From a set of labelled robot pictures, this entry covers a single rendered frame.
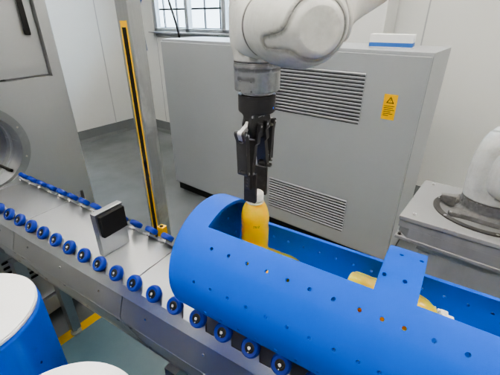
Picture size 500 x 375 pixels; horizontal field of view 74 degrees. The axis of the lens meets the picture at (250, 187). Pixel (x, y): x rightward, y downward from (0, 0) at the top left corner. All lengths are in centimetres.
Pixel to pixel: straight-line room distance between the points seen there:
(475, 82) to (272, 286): 290
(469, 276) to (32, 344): 116
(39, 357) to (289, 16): 86
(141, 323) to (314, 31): 85
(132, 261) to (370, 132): 160
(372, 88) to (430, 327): 170
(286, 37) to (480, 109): 298
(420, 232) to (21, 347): 104
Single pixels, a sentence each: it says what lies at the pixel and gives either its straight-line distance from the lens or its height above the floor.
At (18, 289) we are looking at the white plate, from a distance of 98.
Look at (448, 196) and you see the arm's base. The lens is 124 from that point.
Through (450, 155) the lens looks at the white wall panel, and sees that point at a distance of 347.
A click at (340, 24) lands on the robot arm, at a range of 45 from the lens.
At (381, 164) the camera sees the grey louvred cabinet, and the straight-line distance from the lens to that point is 223.
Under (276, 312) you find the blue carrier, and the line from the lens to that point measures 63.
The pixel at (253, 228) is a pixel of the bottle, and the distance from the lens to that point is 76.
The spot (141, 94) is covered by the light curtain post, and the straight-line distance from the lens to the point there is 129.
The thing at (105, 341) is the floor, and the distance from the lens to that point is 219.
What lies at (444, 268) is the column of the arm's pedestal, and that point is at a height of 92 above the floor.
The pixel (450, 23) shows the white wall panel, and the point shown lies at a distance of 332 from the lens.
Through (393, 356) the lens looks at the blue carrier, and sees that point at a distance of 60.
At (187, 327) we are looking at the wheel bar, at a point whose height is 92.
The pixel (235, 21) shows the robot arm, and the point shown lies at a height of 160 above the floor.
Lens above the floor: 161
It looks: 27 degrees down
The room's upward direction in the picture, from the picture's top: straight up
